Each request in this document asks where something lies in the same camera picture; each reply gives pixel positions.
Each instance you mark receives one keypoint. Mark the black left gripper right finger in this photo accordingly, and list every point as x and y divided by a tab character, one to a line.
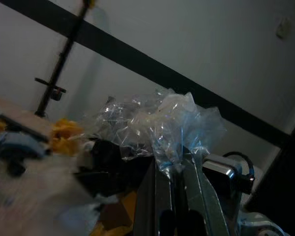
196	186

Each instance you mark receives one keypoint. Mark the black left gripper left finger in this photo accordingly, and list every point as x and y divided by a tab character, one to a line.
150	196

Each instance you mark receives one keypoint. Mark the clear plastic bag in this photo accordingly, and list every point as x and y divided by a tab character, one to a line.
167	123

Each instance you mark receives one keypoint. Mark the black box with silver edge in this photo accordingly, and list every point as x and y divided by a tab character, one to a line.
218	177

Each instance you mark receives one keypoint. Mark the orange cardboard piece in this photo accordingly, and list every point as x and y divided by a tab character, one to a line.
118	216

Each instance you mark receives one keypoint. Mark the yellow crumpled wrapper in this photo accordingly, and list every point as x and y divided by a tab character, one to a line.
64	134

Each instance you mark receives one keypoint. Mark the white blurred plastic bag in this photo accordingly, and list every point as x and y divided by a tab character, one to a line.
34	191

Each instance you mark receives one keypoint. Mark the blue cloth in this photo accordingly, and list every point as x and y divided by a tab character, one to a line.
22	143

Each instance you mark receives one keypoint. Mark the black flat board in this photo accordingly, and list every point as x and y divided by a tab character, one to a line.
24	127

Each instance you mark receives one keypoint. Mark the black pole stand with clamp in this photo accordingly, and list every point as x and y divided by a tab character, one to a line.
56	73

